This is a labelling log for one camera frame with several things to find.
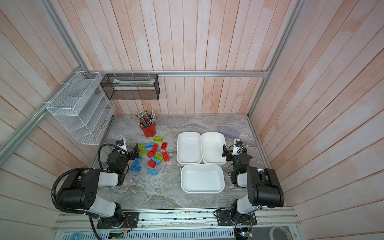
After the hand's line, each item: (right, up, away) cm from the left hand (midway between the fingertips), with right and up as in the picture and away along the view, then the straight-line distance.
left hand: (131, 146), depth 92 cm
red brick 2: (+11, -6, +5) cm, 13 cm away
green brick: (+14, +4, +12) cm, 19 cm away
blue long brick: (+4, -12, -1) cm, 13 cm away
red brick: (+22, -7, +3) cm, 23 cm away
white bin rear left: (+37, -3, +5) cm, 37 cm away
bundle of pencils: (+6, +18, +8) cm, 21 cm away
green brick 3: (+5, -4, +6) cm, 9 cm away
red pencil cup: (+7, +9, +17) cm, 21 cm away
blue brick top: (+9, -1, +9) cm, 13 cm away
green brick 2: (+16, -8, +4) cm, 18 cm away
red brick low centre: (+13, -11, +1) cm, 17 cm away
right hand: (+64, +1, -1) cm, 64 cm away
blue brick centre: (+16, -9, +1) cm, 19 cm away
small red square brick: (+19, -1, +9) cm, 21 cm away
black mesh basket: (-5, +42, +13) cm, 44 cm away
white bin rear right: (+53, 0, +10) cm, 54 cm away
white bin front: (+44, -19, -4) cm, 49 cm away
